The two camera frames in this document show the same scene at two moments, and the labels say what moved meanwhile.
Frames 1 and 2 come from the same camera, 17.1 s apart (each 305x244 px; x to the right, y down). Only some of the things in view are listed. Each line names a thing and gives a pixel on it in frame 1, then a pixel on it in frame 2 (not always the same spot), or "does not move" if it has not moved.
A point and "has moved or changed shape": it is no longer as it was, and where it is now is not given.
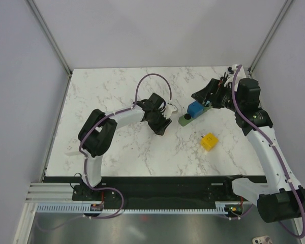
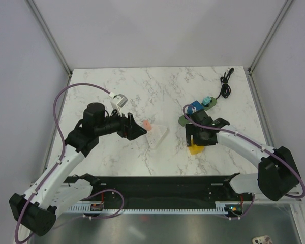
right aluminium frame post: x=284 y=8 does not move
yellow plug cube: x=209 y=141 has moved or changed shape
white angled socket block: x=72 y=146 has moved or changed shape
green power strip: x=186 y=118 does not move
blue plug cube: x=195 y=109 does not move
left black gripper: x=160 y=128 to x=129 y=129
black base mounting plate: x=153 y=189 does not move
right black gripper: x=213 y=86 to x=190 y=130
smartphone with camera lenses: x=265 y=239 does not move
